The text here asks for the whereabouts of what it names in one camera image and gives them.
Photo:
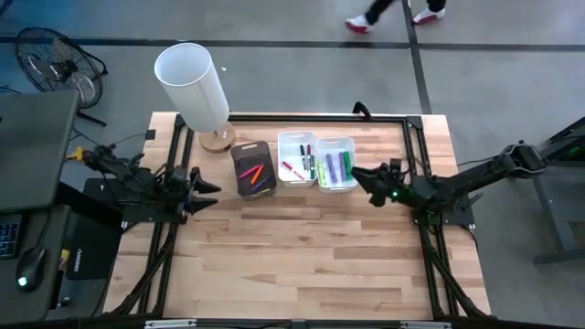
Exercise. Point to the magenta marker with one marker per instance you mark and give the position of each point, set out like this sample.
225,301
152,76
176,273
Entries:
248,172

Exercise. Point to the dark grey side desk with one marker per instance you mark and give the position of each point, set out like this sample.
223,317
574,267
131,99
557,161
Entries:
27,306

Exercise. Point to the black aluminium table frame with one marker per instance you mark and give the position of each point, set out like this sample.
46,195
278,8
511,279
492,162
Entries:
320,118

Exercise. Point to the red thin marker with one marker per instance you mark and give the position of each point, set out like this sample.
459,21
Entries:
292,170

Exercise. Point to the dark brown plastic bin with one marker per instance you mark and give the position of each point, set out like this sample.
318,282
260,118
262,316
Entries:
240,157

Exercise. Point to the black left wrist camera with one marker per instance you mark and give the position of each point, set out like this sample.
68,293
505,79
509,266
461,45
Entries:
179,174

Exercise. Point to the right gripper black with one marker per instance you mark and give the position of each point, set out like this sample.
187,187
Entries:
388,189

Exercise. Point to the person's shoe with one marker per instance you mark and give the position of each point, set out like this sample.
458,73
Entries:
427,16
358,24

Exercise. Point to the maroon thin marker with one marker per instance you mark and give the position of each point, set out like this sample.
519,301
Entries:
309,154

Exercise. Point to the yellow power plug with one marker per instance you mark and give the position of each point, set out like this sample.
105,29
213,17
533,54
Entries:
77,153

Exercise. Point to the black box with white logo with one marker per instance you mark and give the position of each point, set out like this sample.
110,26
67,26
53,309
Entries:
91,251

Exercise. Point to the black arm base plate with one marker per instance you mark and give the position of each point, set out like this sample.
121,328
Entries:
457,217
155,216

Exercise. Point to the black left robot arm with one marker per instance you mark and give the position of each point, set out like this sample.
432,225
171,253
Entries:
137,187

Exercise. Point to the grey monitor back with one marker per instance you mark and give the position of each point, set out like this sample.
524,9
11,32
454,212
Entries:
36,146

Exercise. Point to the backlit black keyboard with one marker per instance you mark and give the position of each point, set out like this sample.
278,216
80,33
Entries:
9,237

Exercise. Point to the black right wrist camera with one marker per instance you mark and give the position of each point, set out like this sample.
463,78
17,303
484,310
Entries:
395,166

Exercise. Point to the small black block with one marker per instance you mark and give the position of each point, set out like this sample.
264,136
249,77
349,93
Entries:
150,134

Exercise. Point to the yellow thin marker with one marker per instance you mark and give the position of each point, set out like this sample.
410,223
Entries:
258,194

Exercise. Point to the black computer mouse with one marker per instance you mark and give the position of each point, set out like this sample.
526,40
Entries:
31,267

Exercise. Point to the dark metal stand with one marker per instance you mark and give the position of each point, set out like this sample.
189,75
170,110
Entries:
550,215

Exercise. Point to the purple highlighter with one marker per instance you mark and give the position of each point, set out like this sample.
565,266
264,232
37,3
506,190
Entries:
342,166

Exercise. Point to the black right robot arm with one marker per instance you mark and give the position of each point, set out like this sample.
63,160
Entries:
475,176

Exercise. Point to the white plastic bin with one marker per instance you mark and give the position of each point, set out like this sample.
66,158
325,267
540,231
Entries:
336,144
290,146

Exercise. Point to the red-orange highlighter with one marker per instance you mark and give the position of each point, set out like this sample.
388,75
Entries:
257,174

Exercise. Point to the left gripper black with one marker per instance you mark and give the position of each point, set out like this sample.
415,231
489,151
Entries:
185,196

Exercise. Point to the black floor fan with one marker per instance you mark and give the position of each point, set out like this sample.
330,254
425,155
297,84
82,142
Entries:
59,68

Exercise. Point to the dark green thin marker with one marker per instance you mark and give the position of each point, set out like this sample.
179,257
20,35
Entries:
312,171

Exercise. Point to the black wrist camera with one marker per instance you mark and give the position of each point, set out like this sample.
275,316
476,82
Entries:
179,174
395,166

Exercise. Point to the silver edge bracket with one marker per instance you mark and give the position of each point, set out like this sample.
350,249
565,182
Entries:
425,325
169,324

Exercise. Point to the white lamp with wooden base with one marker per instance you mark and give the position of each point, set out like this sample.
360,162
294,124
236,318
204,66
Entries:
192,87

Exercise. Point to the lavender highlighter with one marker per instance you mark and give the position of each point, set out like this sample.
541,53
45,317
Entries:
330,168

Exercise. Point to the dark purple marker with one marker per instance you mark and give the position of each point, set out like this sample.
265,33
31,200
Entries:
261,184

